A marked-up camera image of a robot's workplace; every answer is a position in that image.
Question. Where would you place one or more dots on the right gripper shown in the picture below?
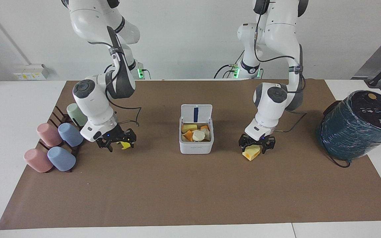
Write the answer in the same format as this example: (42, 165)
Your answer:
(114, 135)

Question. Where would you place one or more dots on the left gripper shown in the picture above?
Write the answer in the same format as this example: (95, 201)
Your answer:
(259, 138)

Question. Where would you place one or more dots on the small yellow foam scrap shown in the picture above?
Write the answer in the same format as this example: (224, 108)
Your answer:
(126, 145)

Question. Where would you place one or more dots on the large yellow foam chunk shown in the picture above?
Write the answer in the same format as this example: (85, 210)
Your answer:
(251, 153)

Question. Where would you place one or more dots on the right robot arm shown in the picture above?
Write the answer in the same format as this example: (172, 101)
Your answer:
(91, 99)

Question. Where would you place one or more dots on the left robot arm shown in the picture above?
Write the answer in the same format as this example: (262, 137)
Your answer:
(271, 99)

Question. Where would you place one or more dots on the white lidded trash bin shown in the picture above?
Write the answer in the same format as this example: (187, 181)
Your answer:
(196, 147)

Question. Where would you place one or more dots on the blue cup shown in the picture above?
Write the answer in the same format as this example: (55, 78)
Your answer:
(70, 135)
(61, 159)

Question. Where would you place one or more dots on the beige foam piece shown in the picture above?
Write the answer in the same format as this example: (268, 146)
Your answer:
(207, 134)

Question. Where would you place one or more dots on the green cup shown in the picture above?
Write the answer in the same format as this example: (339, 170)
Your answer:
(75, 114)

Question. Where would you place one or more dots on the small orange foam piece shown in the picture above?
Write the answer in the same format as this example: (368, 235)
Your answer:
(204, 127)

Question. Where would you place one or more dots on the white foam piece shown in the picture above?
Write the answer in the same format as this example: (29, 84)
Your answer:
(198, 135)

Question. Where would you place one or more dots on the dark wooden cup rack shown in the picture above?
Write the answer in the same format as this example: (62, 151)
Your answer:
(61, 117)

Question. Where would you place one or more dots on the orange foam wedge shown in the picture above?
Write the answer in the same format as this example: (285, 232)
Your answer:
(188, 135)

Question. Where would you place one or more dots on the yellow foam block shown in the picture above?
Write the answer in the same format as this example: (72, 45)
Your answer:
(189, 128)

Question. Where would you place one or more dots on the pink cup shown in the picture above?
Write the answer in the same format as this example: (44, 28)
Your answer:
(37, 160)
(49, 134)

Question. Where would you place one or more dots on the dark teal wrapped cylinder appliance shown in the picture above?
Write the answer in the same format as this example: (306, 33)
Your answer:
(359, 129)

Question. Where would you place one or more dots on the white wall socket box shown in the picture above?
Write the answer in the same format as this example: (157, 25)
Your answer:
(31, 72)

